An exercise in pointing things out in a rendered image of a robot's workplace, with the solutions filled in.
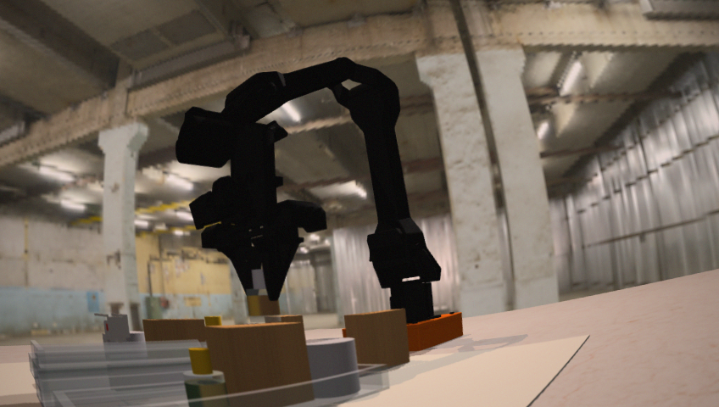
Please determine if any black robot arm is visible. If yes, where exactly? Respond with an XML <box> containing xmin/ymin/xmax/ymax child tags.
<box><xmin>176</xmin><ymin>58</ymin><xmax>442</xmax><ymax>323</ymax></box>

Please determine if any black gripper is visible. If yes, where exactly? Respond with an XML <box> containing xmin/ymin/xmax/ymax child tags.
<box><xmin>201</xmin><ymin>164</ymin><xmax>327</xmax><ymax>301</ymax></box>

